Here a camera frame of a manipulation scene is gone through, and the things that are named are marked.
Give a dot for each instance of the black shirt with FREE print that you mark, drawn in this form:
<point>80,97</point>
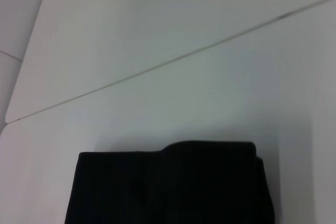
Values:
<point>168,187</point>

